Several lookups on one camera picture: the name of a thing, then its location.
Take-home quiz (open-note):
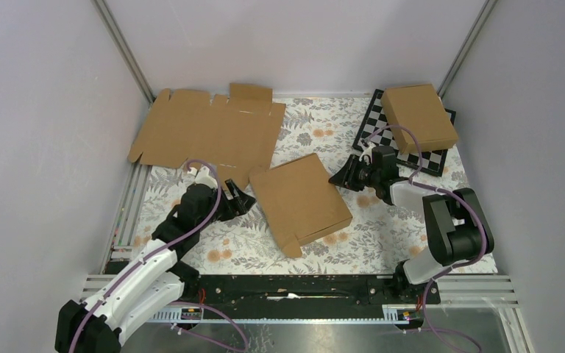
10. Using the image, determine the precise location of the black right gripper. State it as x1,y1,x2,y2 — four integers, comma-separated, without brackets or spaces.
328,154,380,193

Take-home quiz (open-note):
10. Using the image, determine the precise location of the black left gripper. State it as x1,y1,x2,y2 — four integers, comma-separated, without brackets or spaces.
196,179,255,231

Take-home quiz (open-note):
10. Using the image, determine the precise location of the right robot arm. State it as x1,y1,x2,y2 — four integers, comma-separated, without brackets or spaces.
329,146,494,303

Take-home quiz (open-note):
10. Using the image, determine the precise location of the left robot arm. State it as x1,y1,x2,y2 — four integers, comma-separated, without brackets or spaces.
54,177,256,352

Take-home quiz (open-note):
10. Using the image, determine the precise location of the closed brown cardboard box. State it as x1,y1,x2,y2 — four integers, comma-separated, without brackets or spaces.
380,83,459,154

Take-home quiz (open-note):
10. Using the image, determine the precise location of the black white chessboard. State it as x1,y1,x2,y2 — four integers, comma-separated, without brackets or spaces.
352,89,448,177

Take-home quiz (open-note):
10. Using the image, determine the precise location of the flat cardboard sheet stack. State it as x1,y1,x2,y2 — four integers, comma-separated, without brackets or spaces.
127,83,286,189

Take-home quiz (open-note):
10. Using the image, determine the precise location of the floral patterned table mat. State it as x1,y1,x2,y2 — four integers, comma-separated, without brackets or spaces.
127,96,499,277

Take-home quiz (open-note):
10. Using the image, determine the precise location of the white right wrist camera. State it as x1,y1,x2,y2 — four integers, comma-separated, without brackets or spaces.
359,146,373,165

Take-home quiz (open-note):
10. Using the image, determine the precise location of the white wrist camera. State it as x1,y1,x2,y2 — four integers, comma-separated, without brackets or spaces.
188,165,218,189
359,146,373,165

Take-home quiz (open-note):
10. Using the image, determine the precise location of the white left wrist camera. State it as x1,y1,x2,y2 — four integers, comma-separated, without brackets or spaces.
188,165,218,189

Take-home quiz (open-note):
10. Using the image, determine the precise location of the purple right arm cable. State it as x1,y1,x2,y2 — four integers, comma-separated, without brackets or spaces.
360,125,488,353

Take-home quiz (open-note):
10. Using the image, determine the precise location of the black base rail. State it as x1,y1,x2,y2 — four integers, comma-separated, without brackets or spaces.
170,274,441,321

